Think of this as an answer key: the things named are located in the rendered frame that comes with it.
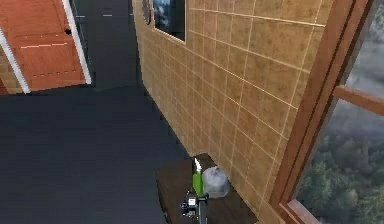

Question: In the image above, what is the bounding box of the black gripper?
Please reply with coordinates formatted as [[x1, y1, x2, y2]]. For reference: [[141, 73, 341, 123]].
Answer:
[[179, 199, 191, 217]]

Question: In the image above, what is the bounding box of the grey translucent container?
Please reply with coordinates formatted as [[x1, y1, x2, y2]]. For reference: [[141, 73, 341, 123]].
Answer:
[[201, 166, 231, 200]]

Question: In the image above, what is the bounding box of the dark brown table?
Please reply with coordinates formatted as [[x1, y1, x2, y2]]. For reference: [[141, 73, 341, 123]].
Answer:
[[153, 152, 260, 224]]

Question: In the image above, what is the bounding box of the green spray bottle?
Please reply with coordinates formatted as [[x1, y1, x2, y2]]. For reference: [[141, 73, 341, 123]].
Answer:
[[192, 157, 205, 198]]

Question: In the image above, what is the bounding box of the large brown framed window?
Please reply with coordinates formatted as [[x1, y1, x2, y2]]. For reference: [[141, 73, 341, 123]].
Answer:
[[268, 0, 384, 224]]

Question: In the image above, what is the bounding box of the orange room door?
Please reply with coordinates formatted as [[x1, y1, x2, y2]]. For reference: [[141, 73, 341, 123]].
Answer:
[[0, 0, 93, 95]]

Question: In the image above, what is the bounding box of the small wall window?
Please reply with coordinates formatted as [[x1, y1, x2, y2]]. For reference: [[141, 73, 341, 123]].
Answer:
[[152, 0, 187, 44]]

